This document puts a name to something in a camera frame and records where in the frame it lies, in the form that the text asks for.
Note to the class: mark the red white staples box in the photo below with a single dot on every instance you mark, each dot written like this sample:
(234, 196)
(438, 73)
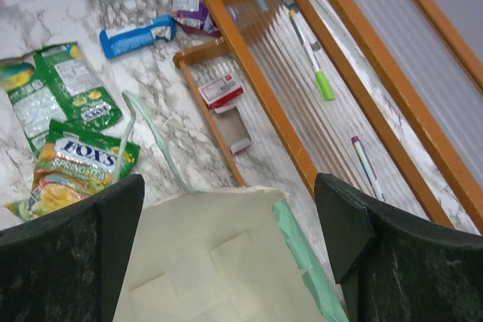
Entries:
(219, 96)

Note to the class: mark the purple capped marker pen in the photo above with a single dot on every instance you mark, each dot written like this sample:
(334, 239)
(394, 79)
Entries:
(368, 168)

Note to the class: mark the wooden shelf rack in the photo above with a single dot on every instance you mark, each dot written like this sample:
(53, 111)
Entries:
(404, 81)

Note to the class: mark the green beige paper bag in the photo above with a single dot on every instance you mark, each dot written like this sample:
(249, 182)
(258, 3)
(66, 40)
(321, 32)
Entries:
(231, 254)

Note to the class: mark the green capped marker pen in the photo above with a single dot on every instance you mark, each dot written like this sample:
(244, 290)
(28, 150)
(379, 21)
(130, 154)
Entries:
(311, 47)

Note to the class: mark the purple snack bag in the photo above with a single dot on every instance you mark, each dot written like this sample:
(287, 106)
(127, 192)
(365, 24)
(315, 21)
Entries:
(194, 17)

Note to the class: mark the Fox's spring tea candy bag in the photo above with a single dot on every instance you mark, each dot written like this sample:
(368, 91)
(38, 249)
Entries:
(74, 164)

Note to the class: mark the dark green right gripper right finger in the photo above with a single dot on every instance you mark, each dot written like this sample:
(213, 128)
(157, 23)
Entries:
(393, 265)

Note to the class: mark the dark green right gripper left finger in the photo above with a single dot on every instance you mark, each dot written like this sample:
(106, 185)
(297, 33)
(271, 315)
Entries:
(70, 264)

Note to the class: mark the blue snack wrapper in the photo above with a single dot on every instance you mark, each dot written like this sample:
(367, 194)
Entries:
(115, 42)

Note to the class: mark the green Fox's candy bag back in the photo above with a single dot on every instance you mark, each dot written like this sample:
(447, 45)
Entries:
(56, 82)

